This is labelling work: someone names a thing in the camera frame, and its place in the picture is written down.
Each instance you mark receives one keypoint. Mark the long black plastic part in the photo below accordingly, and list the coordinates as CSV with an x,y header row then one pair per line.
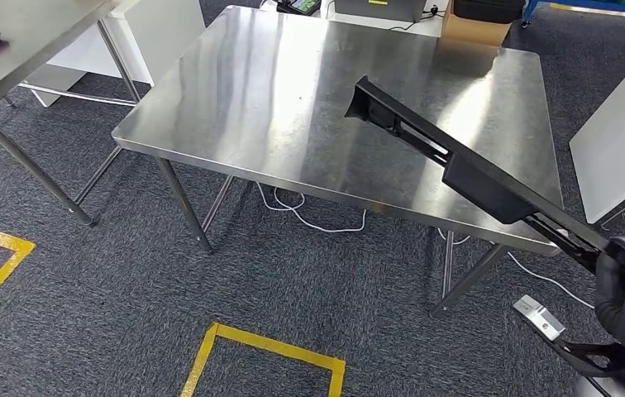
x,y
482,186

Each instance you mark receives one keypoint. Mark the black carrying case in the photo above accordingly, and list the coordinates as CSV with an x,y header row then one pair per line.
x,y
488,11

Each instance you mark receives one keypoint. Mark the stainless steel workbench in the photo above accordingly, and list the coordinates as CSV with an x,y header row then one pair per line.
x,y
263,109

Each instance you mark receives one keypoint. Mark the white panel desk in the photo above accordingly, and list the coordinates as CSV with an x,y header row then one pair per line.
x,y
164,33

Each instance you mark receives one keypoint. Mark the stainless steel side table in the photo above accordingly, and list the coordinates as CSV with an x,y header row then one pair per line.
x,y
17,44

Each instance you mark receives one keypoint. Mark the cardboard box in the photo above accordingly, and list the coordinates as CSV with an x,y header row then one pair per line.
x,y
471,34

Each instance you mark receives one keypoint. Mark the black remote controller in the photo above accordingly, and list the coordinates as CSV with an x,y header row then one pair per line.
x,y
301,5

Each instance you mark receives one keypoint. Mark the grey laptop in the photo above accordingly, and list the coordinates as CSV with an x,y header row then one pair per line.
x,y
384,8

